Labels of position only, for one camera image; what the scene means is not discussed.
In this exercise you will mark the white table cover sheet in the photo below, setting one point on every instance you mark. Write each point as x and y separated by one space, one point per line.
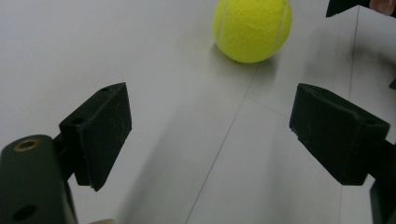
186 124

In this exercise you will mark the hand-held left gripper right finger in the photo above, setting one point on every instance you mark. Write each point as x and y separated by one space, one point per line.
336 137

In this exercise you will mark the yellow tennis ball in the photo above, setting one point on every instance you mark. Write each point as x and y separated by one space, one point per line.
252 29

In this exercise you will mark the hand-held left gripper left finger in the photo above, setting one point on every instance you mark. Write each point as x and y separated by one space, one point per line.
102 137

